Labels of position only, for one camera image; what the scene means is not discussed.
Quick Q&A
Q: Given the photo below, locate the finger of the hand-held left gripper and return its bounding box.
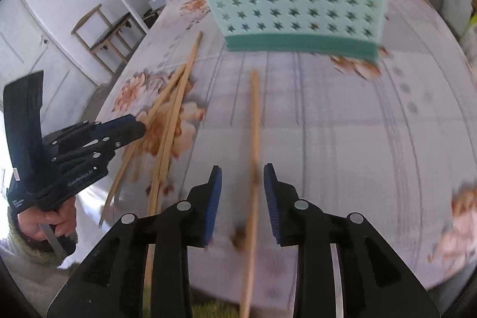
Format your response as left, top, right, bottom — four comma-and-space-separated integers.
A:
56, 135, 144, 164
52, 116, 146, 155

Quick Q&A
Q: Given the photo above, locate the wooden chopstick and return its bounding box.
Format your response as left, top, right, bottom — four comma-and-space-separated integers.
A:
238, 69, 261, 318
149, 31, 204, 218
112, 74, 183, 199
99, 65, 187, 227
143, 89, 183, 291

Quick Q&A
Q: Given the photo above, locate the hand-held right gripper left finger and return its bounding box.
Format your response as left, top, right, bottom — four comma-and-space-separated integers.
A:
47, 165, 223, 318

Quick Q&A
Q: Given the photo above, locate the wooden chair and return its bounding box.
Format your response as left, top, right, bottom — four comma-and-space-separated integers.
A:
71, 4, 148, 75

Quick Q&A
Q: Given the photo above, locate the person's left forearm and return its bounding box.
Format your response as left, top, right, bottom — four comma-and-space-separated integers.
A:
0, 206, 79, 304

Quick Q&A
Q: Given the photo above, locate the green fuzzy clothing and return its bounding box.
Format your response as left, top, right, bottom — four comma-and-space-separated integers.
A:
143, 286, 241, 318

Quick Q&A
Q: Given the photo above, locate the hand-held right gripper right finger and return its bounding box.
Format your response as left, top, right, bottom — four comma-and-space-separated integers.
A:
263, 162, 440, 318

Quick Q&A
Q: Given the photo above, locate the person's left hand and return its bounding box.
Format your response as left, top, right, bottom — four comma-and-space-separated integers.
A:
17, 197, 77, 241

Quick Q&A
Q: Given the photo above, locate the white door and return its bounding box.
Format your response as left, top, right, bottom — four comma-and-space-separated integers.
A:
0, 0, 97, 140

